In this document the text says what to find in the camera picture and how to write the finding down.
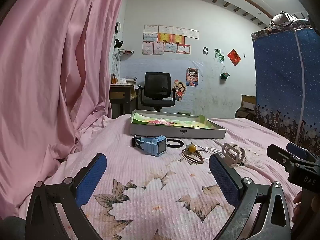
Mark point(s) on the person's right hand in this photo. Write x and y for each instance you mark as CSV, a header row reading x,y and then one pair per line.
x,y
298,205

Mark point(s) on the round wall clock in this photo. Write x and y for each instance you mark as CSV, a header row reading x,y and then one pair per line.
x,y
118,27

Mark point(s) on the grey bag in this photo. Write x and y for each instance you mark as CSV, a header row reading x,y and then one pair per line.
x,y
282,20

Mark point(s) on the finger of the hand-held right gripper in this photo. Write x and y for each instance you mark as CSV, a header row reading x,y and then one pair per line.
x,y
297,150
277,155

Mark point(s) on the group of wall certificates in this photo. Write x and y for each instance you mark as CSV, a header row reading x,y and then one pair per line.
x,y
165,40

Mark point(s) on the colourful paper lining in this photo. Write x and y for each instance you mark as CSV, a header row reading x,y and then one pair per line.
x,y
160,122

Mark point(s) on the orange desk ornament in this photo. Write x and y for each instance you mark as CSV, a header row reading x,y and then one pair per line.
x,y
114,79

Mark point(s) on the pink curtain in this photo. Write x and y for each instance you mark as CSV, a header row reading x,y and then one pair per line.
x,y
50,67

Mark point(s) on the blue smartwatch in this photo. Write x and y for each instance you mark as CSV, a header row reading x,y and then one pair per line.
x,y
155,146

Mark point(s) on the white hair claw clip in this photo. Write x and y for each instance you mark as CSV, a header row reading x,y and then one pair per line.
x,y
228,150

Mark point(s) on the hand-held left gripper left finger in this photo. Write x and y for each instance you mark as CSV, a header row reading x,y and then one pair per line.
x,y
91,180

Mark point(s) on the wooden desk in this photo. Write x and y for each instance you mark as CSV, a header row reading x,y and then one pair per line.
x,y
120,95

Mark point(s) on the grey cardboard box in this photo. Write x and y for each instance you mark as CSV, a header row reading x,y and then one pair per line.
x,y
160,133

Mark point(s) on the small dark wall photo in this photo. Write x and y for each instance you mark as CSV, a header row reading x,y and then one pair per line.
x,y
205,50

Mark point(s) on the cartoon couple poster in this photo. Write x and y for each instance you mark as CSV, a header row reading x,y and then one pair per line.
x,y
180,90

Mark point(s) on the brown cardboard carton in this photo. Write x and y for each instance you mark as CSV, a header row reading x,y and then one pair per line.
x,y
248,102

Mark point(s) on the green hanging pouch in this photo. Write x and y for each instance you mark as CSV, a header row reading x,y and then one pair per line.
x,y
224,76

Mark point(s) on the black office chair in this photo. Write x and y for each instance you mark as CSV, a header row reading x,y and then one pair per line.
x,y
157,85

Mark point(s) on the cartoon boy poster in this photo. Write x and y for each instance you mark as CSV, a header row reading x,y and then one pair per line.
x,y
192,77

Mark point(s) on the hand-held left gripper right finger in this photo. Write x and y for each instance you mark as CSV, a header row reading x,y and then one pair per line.
x,y
222,177

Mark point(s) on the stack of books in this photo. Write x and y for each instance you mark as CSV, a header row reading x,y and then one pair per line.
x,y
128,81

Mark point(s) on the blue fabric wardrobe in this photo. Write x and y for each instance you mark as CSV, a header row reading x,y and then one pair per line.
x,y
280,80

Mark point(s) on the green photo cards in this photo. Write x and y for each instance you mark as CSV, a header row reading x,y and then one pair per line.
x,y
218,55

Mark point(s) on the red diamond paper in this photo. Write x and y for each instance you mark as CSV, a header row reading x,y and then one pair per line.
x,y
234,57

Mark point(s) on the dark storage bag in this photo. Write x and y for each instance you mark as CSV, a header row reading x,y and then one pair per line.
x,y
243,113

